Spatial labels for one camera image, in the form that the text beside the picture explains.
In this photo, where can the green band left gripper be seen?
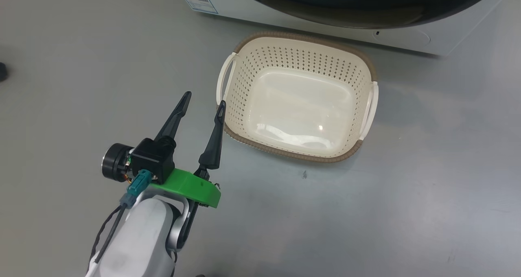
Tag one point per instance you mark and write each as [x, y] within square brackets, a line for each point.
[191, 185]

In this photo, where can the cream perforated laundry basket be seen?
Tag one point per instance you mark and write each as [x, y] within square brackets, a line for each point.
[301, 106]

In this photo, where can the white washing machine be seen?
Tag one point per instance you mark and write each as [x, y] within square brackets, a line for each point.
[407, 36]

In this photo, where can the blue energy label sticker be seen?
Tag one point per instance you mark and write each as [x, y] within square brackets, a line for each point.
[197, 0]

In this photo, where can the small black object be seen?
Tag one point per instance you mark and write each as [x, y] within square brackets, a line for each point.
[2, 71]

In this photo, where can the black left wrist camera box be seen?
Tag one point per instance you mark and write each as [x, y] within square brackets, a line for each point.
[150, 159]

